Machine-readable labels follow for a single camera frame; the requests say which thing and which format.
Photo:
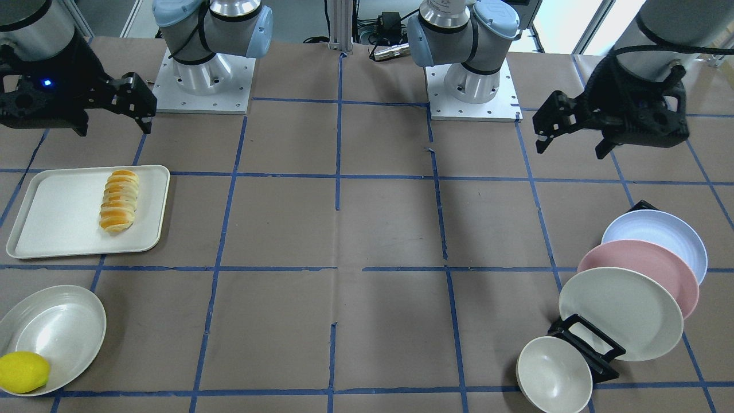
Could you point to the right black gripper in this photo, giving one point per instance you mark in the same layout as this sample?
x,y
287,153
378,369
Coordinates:
x,y
82,66

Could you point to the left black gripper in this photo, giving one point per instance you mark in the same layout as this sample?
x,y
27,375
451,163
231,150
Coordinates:
x,y
609,86

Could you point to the striped bread roll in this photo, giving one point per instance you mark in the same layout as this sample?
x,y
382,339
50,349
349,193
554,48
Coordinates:
x,y
119,203

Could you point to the blue plate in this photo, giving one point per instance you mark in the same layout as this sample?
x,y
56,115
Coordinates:
x,y
663,229

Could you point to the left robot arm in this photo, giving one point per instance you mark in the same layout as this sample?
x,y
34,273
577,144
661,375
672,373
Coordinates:
x,y
478,36

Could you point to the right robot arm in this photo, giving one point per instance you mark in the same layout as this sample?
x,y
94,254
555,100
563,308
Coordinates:
x,y
195,31

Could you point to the pink plate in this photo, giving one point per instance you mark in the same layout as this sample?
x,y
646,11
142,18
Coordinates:
x,y
654,261

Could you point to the cream plate in rack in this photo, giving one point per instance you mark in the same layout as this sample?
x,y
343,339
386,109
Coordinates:
x,y
632,309

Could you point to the black plate rack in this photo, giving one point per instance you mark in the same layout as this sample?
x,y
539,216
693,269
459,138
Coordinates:
x,y
596,346

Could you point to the white rectangular tray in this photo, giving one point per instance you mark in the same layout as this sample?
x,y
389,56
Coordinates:
x,y
59,215

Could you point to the silver cylinder connector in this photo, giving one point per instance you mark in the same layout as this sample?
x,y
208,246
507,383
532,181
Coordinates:
x,y
390,53

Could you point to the black power adapter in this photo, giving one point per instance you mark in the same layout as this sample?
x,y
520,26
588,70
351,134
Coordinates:
x,y
389,27

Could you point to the cream shallow dish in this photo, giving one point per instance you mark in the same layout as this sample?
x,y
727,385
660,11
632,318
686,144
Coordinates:
x,y
65,325

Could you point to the cream bowl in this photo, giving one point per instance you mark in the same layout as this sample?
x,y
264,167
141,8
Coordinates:
x,y
553,375

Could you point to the yellow lemon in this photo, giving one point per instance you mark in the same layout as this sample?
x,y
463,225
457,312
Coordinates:
x,y
23,371

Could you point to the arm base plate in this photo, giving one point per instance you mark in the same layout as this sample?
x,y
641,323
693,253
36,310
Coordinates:
x,y
220,86
458,94

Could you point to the aluminium frame post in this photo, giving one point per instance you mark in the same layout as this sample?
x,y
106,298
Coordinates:
x,y
342,17

